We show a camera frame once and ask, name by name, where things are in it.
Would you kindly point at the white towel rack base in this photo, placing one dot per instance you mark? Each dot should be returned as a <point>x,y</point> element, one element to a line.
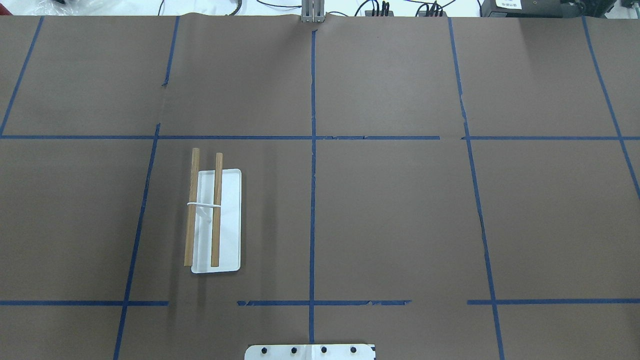
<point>230,259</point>

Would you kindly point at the short wooden rack rod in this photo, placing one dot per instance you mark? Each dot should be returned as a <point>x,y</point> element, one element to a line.
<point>216,212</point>

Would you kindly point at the long wooden rack rod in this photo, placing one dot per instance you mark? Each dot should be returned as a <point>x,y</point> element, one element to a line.
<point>188,257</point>

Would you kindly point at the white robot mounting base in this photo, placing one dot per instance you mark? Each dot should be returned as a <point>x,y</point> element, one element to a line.
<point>340,351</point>

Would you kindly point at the black device with label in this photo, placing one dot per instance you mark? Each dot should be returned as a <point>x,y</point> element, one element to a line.
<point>553,9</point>

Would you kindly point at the white wire rack bracket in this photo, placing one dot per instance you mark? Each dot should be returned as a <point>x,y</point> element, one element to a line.
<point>204,210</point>

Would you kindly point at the grey metal camera post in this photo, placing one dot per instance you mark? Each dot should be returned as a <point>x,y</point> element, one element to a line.
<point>313,11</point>

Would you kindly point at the black cable hub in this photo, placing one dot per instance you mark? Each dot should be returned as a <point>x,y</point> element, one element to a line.
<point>431,9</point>
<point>379,9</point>

